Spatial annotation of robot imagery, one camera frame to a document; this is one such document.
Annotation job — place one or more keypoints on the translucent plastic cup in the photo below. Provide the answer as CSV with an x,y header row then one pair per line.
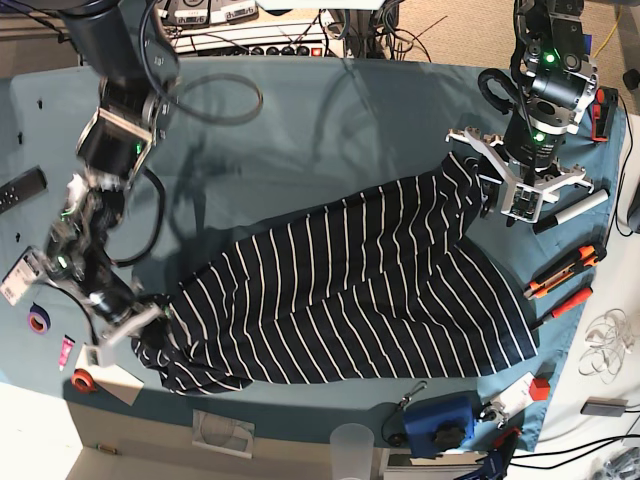
x,y
351,452

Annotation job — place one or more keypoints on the small red cube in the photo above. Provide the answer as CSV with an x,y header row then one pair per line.
x,y
539,389

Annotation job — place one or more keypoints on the black remote control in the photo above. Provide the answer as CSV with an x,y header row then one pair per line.
x,y
22,188

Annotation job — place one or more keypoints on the grey flat adapter box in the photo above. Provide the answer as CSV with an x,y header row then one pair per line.
x,y
604,407

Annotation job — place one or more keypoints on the bundle of white zip ties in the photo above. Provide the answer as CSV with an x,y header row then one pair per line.
x,y
609,339

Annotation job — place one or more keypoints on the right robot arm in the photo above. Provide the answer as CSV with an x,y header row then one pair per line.
x,y
125,45

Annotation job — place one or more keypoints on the silver carabiner with cord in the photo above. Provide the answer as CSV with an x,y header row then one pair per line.
x,y
398,439

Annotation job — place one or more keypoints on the orange black utility knife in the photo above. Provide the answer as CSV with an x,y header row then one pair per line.
x,y
570,265

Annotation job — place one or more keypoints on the purple tape roll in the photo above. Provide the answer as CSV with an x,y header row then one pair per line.
x,y
38,319

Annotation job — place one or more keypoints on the orange tape roll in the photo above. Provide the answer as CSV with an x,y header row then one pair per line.
x,y
83,382

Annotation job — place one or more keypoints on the pink glue tube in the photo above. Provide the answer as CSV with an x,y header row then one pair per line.
x,y
65,351

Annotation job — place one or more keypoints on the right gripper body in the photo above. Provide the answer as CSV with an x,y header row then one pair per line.
x,y
101,348

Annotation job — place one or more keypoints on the white power strip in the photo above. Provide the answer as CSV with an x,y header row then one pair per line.
x,y
290,38

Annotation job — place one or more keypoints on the blue red bar clamp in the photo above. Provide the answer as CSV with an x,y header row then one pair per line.
x,y
494,465

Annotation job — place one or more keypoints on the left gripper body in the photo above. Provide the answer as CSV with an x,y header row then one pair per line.
x,y
526,189

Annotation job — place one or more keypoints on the orange black clamp tool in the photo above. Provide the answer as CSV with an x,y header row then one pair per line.
x,y
603,110

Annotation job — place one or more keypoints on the white paper sheet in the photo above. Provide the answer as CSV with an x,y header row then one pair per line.
x,y
115,380

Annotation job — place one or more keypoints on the teal table cloth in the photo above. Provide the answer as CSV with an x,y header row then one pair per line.
x,y
328,128

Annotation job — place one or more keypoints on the navy white striped t-shirt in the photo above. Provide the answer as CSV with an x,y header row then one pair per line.
x,y
381,284

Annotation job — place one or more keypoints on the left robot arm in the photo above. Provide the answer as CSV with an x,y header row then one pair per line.
x,y
550,84

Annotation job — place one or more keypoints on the printed diagram paper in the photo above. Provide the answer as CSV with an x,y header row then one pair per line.
x,y
223,435

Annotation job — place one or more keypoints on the blue clamp with knob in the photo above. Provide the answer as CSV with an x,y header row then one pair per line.
x,y
437,427

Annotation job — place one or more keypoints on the orange black screwdriver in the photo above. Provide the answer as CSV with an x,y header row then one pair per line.
x,y
567,303

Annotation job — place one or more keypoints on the black white marker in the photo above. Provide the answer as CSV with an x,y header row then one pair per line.
x,y
578,208

